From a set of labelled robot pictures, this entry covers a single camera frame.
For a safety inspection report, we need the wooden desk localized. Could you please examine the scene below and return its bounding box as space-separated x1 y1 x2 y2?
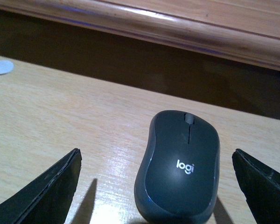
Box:
0 0 280 70

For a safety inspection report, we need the wooden pull-out keyboard tray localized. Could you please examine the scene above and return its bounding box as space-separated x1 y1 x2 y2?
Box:
0 60 280 224

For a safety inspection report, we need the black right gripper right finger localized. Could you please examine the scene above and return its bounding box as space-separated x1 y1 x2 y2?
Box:
232 149 280 224

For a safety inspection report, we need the dark grey Logitech wireless mouse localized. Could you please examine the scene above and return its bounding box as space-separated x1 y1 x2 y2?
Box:
134 110 220 224

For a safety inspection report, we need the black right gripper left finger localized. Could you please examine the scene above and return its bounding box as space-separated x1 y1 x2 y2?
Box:
0 148 82 224

